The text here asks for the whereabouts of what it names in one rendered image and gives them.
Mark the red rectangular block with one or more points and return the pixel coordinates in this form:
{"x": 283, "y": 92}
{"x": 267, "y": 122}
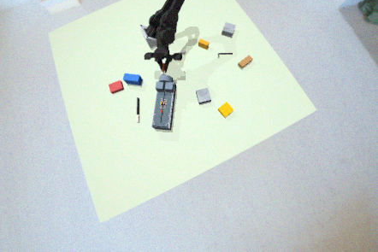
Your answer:
{"x": 115, "y": 87}

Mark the yellow square block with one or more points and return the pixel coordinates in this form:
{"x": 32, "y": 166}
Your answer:
{"x": 225, "y": 109}

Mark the blue block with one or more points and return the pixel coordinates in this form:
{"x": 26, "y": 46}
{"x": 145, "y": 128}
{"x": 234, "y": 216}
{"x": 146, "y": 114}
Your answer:
{"x": 132, "y": 79}

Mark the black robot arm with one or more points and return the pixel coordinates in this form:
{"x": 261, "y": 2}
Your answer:
{"x": 162, "y": 26}

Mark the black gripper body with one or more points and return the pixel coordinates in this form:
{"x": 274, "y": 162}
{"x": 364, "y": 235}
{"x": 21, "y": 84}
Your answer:
{"x": 175, "y": 56}

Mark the small yellow block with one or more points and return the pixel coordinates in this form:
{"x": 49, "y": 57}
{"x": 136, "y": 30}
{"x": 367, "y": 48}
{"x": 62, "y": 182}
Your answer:
{"x": 204, "y": 44}

